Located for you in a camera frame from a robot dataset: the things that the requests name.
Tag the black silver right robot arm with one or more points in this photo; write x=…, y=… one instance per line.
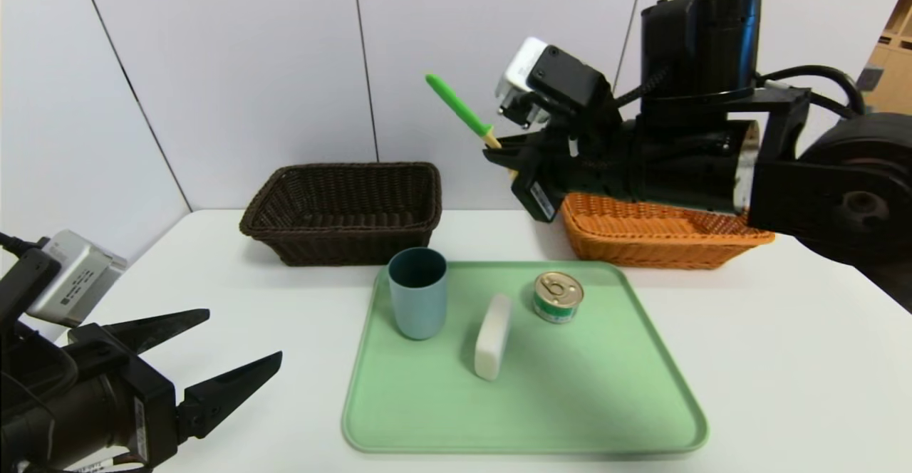
x=841, y=195

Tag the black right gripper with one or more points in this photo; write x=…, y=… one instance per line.
x=539, y=199

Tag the gold lid food can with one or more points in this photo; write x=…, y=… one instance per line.
x=558, y=296

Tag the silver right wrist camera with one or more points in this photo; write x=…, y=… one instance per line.
x=524, y=74

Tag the dark brown wicker basket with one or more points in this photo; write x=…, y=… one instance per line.
x=342, y=245

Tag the dark woven bin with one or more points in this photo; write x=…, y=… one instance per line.
x=894, y=284

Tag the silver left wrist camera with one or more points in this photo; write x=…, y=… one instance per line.
x=75, y=281

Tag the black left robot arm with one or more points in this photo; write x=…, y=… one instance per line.
x=50, y=416

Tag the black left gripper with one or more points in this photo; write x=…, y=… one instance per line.
x=151, y=409

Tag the wooden shelf unit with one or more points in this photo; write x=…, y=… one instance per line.
x=894, y=45

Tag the orange wicker basket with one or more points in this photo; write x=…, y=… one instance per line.
x=641, y=245

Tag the blue plastic cup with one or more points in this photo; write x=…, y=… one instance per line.
x=419, y=309

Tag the light green plastic tray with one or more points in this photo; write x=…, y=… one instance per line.
x=570, y=416

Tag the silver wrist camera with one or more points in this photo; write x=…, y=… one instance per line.
x=75, y=281
x=524, y=74

